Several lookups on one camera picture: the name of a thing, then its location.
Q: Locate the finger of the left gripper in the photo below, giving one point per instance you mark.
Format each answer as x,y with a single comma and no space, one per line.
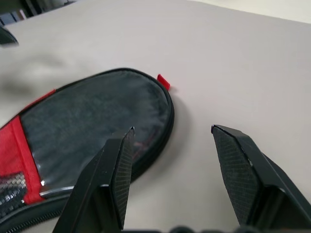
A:
6,37

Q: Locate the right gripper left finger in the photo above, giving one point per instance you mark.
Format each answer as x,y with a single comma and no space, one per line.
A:
97,189

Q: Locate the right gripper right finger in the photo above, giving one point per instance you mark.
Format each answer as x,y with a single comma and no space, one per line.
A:
255,184

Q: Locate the black red paddle case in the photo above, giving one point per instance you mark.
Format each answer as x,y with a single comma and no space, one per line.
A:
22,150

